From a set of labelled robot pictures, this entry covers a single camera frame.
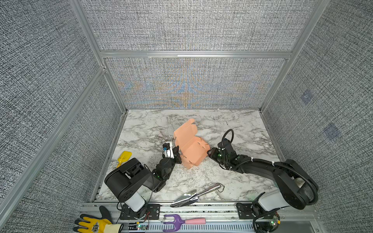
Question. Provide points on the metal garden trowel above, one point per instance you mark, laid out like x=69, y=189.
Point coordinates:
x=193, y=196

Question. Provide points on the yellow black work glove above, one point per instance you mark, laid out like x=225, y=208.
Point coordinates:
x=92, y=224

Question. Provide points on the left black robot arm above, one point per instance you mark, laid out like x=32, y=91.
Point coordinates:
x=125, y=181

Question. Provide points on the yellow handled tool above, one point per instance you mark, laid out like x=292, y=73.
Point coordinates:
x=124, y=157

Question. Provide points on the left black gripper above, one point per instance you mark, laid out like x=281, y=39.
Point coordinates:
x=175, y=156

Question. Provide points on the pink paper box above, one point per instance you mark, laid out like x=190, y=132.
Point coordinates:
x=193, y=148

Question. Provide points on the purple pink hand rake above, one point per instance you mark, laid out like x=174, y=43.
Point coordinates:
x=178, y=222

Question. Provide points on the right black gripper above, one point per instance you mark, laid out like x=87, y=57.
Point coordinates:
x=213, y=151

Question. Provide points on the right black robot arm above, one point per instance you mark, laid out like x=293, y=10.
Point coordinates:
x=295, y=188

